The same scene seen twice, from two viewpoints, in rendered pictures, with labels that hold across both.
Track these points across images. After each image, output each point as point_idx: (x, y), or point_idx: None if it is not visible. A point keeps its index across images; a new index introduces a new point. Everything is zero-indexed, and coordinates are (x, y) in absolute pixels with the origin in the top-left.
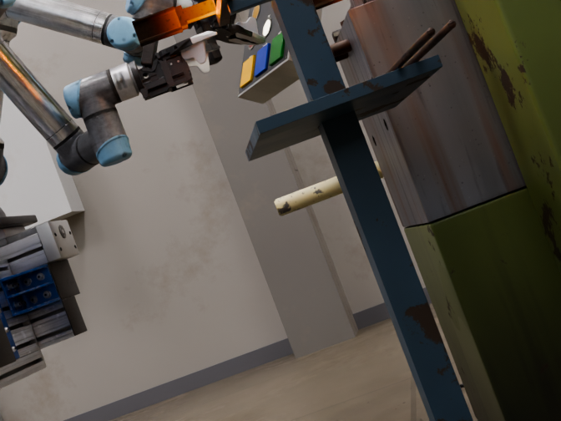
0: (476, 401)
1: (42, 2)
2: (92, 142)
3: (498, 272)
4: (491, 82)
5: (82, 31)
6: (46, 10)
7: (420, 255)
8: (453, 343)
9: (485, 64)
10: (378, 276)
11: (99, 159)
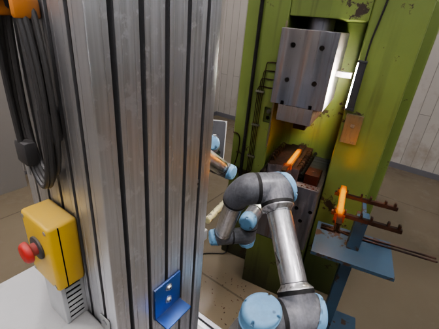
0: (255, 279)
1: (212, 154)
2: (247, 240)
3: (302, 258)
4: (323, 211)
5: (219, 170)
6: (213, 159)
7: (262, 243)
8: (257, 265)
9: (326, 207)
10: (340, 289)
11: (247, 247)
